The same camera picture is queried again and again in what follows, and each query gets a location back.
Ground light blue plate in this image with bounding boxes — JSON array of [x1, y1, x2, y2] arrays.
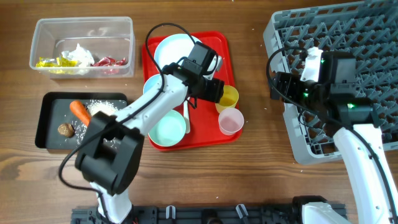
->
[[154, 34, 194, 68]]

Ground yellow plastic cup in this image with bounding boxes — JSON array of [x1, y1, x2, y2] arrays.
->
[[215, 85, 239, 113]]

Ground green bowl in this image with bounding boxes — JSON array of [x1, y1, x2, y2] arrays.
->
[[149, 110, 186, 147]]

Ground pink plastic cup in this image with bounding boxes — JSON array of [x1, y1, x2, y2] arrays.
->
[[218, 108, 244, 136]]

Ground white tissue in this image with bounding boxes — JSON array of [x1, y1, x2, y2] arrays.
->
[[61, 44, 95, 75]]

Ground orange carrot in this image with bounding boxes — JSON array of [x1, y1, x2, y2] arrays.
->
[[70, 100, 91, 126]]

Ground white rice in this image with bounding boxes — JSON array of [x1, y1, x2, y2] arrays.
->
[[64, 100, 126, 146]]

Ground yellow candy wrapper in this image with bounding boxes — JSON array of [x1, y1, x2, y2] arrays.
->
[[35, 57, 79, 74]]

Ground brown nut shell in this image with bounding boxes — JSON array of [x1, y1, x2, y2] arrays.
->
[[57, 123, 75, 138]]

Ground red snack wrapper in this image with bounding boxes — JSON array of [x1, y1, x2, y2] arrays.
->
[[91, 57, 127, 75]]

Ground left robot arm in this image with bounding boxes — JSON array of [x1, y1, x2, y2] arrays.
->
[[75, 62, 224, 223]]

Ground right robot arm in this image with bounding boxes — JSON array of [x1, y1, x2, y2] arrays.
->
[[266, 47, 397, 223]]

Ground grey dishwasher rack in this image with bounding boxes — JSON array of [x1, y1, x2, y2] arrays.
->
[[262, 1, 397, 151]]

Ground white plastic spoon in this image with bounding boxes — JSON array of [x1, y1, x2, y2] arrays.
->
[[183, 98, 190, 134]]

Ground light blue bowl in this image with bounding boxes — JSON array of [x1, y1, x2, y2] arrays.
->
[[143, 74, 162, 94]]

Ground red serving tray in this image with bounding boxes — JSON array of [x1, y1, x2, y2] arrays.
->
[[141, 31, 243, 152]]

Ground black plastic tray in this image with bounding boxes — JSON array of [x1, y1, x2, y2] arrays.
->
[[35, 92, 127, 150]]

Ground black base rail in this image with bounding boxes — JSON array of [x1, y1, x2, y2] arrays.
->
[[70, 203, 348, 224]]

